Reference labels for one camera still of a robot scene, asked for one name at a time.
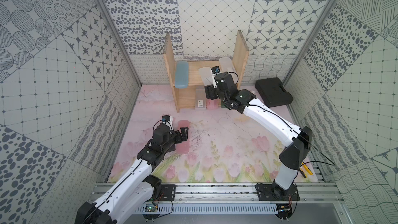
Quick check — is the pink rounded pencil case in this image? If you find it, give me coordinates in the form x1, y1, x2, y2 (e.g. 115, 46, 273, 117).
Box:
176, 120, 190, 155

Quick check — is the clear rounded pencil case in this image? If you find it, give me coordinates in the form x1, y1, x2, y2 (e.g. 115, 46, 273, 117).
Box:
199, 67, 214, 86

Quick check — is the teal pencil case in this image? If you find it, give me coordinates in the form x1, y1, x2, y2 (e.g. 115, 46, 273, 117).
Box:
175, 61, 189, 89

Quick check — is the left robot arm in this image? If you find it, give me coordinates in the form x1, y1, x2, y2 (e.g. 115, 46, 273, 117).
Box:
75, 121, 189, 224

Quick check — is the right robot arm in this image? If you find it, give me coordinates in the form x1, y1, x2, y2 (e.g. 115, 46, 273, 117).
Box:
202, 72, 312, 198

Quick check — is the pink pencil case lower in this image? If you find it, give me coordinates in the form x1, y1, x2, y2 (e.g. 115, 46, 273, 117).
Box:
206, 99, 220, 110

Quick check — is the frosted rectangular pencil case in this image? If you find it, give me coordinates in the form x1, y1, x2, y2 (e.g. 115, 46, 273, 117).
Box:
195, 86, 207, 110

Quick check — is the clear pencil case right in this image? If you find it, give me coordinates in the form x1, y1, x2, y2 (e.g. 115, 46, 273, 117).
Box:
219, 57, 236, 72

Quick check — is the wooden two-tier shelf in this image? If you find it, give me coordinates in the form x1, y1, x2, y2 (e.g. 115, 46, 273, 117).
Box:
163, 30, 249, 112

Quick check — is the black plastic tool case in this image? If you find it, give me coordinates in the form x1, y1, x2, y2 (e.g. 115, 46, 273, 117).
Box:
255, 77, 293, 108

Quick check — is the yellow black tool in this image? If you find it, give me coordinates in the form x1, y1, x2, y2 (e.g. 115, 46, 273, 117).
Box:
300, 163, 314, 178

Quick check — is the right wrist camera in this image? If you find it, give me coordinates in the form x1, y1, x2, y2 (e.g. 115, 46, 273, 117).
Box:
211, 66, 220, 88

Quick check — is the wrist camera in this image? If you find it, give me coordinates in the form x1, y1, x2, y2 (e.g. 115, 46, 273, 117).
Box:
211, 66, 220, 88
161, 115, 173, 130

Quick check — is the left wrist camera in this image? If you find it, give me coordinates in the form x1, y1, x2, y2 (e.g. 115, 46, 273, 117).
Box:
161, 115, 173, 130

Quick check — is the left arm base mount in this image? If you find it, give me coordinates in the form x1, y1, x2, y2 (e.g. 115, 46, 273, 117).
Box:
133, 184, 177, 202

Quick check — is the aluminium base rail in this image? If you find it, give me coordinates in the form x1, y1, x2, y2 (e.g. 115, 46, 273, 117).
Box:
132, 183, 344, 217

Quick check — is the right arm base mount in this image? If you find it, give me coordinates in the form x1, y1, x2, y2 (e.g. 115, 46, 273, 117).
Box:
255, 183, 300, 201

